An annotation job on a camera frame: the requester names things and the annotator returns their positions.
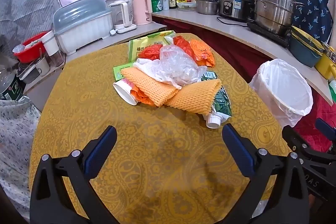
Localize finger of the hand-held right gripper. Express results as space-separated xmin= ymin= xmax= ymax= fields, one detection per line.
xmin=282 ymin=125 xmax=319 ymax=161
xmin=314 ymin=117 xmax=336 ymax=142

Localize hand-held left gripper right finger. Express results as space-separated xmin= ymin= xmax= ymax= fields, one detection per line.
xmin=222 ymin=123 xmax=310 ymax=224

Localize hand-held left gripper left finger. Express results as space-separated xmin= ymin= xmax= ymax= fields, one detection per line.
xmin=30 ymin=126 xmax=118 ymax=224

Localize green carton with white cap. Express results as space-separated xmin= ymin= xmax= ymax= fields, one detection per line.
xmin=201 ymin=70 xmax=233 ymax=129

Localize white lined trash bin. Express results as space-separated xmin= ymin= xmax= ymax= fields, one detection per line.
xmin=249 ymin=59 xmax=314 ymax=128

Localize pink paper cup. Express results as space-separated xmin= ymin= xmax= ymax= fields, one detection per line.
xmin=113 ymin=79 xmax=138 ymax=106

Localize orange wrapper with blue print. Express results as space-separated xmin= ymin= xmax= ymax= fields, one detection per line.
xmin=130 ymin=84 xmax=155 ymax=106

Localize orange foam fruit net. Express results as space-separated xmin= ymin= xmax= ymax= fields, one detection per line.
xmin=119 ymin=67 xmax=181 ymax=107
xmin=164 ymin=78 xmax=222 ymax=114

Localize clear plastic bag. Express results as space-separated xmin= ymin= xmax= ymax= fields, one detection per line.
xmin=155 ymin=45 xmax=208 ymax=89

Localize red-orange plastic wrapper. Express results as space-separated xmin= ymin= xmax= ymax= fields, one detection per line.
xmin=138 ymin=45 xmax=164 ymax=60
xmin=173 ymin=36 xmax=196 ymax=60

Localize red cloth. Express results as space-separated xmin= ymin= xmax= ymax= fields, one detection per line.
xmin=293 ymin=94 xmax=336 ymax=153

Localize yellow paisley tablecloth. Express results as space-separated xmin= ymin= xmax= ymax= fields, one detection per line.
xmin=29 ymin=33 xmax=292 ymax=224

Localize yellow container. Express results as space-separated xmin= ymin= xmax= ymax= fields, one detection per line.
xmin=314 ymin=47 xmax=336 ymax=80

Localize green cardboard box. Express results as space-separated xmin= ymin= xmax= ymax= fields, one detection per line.
xmin=112 ymin=64 xmax=135 ymax=82

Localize stacked teal and yellow basins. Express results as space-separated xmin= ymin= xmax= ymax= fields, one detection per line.
xmin=289 ymin=26 xmax=324 ymax=68

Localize white floral cloth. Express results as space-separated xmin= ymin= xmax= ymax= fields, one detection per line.
xmin=0 ymin=97 xmax=41 ymax=219

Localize white paper towel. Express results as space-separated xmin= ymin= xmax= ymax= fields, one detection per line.
xmin=133 ymin=57 xmax=164 ymax=80

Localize orange printed wrapper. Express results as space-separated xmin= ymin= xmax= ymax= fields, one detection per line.
xmin=189 ymin=38 xmax=216 ymax=67

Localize white mug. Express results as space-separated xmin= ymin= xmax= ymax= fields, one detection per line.
xmin=34 ymin=56 xmax=50 ymax=75

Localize grey plastic box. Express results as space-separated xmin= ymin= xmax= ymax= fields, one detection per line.
xmin=17 ymin=64 xmax=40 ymax=84

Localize black induction cooker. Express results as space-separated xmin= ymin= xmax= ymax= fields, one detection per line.
xmin=247 ymin=21 xmax=292 ymax=48

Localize dark green tin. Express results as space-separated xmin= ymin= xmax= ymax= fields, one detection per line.
xmin=0 ymin=69 xmax=25 ymax=101

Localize green yellow snack bag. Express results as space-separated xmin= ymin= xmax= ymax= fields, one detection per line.
xmin=128 ymin=30 xmax=176 ymax=62

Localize dark red counter skirt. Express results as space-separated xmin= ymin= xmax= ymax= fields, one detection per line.
xmin=152 ymin=15 xmax=289 ymax=83

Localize red plastic basin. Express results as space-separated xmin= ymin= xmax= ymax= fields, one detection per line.
xmin=13 ymin=31 xmax=50 ymax=63

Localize white dish rack grey lid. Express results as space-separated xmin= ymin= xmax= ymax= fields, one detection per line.
xmin=52 ymin=0 xmax=113 ymax=54

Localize steel steamer pot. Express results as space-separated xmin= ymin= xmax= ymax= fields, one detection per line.
xmin=249 ymin=0 xmax=305 ymax=35

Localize glass and white electric kettle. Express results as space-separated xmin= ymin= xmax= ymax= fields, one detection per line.
xmin=108 ymin=0 xmax=137 ymax=34

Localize pink electric kettle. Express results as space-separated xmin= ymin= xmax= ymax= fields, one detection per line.
xmin=131 ymin=0 xmax=153 ymax=26

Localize steel rice cooker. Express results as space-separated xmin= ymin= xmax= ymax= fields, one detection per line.
xmin=218 ymin=0 xmax=254 ymax=21

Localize small steel pot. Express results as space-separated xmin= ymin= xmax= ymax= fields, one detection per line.
xmin=196 ymin=0 xmax=219 ymax=15

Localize glass food container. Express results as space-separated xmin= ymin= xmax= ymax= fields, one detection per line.
xmin=177 ymin=1 xmax=197 ymax=11

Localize green canister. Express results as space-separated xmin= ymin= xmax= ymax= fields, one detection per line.
xmin=150 ymin=0 xmax=164 ymax=13

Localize black power cord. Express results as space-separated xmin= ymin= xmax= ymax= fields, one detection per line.
xmin=217 ymin=17 xmax=248 ymax=28

